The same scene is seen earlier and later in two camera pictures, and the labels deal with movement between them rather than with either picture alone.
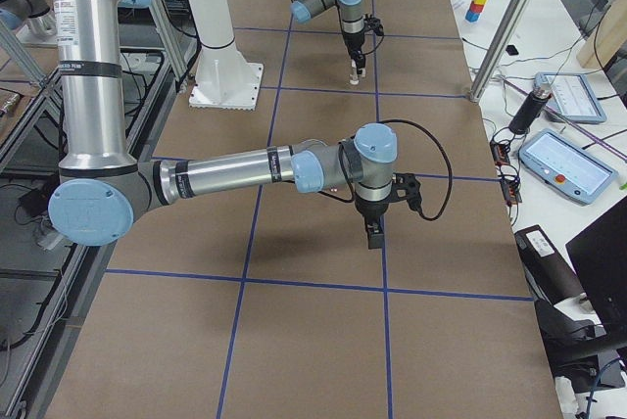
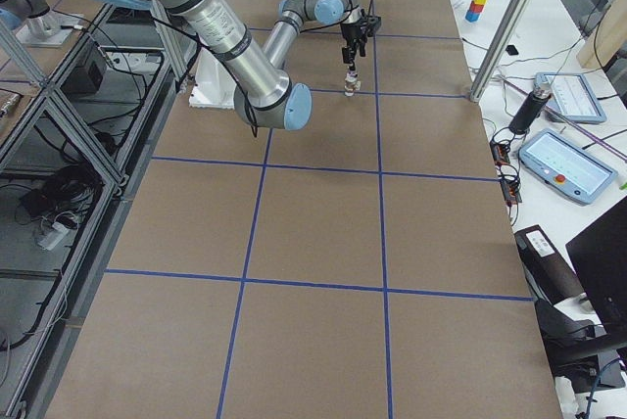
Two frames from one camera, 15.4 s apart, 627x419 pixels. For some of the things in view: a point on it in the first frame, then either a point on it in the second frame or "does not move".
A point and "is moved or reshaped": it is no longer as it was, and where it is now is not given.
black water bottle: [531, 109] does not move
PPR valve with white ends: [354, 80] is moved or reshaped
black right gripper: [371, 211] → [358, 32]
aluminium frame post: [511, 24] does not move
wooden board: [606, 36] does not move
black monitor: [599, 254] does not move
